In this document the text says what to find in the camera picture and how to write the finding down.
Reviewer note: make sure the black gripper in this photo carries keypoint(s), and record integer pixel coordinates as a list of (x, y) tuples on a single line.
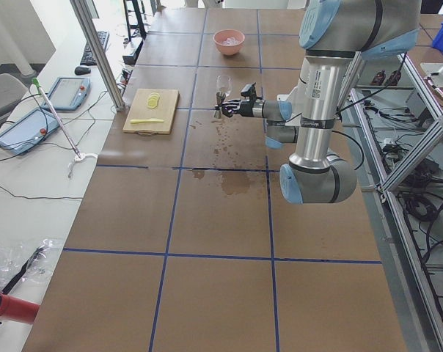
[(246, 108)]

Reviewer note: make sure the steel double jigger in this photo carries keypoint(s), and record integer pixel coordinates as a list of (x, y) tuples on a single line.
[(220, 96)]

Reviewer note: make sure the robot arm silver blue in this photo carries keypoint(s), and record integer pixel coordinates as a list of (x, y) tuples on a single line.
[(332, 34)]

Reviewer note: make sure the clear wine glass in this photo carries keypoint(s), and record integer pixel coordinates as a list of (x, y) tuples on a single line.
[(223, 84)]

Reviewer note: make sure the pile of clear ice cubes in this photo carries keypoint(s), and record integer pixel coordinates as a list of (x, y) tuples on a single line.
[(230, 41)]

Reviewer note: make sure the bamboo cutting board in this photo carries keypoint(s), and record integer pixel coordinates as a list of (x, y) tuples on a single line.
[(139, 110)]

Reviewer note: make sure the pink bowl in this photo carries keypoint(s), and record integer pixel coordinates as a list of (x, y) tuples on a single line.
[(221, 35)]

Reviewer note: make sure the yellow plastic knife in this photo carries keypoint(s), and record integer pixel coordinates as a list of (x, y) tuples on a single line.
[(149, 120)]

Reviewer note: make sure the black computer mouse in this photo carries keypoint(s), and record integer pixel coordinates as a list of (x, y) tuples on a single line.
[(82, 70)]

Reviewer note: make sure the teach pendant far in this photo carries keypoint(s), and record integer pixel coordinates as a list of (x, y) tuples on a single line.
[(67, 94)]

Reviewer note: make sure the teach pendant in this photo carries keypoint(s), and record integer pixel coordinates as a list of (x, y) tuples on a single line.
[(28, 131), (67, 94)]

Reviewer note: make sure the purple rod green tip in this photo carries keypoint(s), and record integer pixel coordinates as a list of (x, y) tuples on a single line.
[(79, 156)]

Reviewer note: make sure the teach pendant near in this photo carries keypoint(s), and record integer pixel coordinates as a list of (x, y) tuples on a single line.
[(28, 131)]

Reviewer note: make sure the grey office chair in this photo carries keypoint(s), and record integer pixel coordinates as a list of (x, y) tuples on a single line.
[(11, 92)]

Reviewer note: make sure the clear plastic bag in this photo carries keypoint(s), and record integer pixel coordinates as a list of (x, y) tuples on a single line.
[(30, 261)]

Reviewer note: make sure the red cylinder bottle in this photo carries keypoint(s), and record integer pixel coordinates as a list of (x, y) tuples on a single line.
[(18, 310)]

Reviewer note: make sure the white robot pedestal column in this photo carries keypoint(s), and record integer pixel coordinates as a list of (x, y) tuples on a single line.
[(294, 96)]

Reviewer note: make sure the aluminium frame post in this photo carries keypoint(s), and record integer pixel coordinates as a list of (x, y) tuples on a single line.
[(84, 18)]

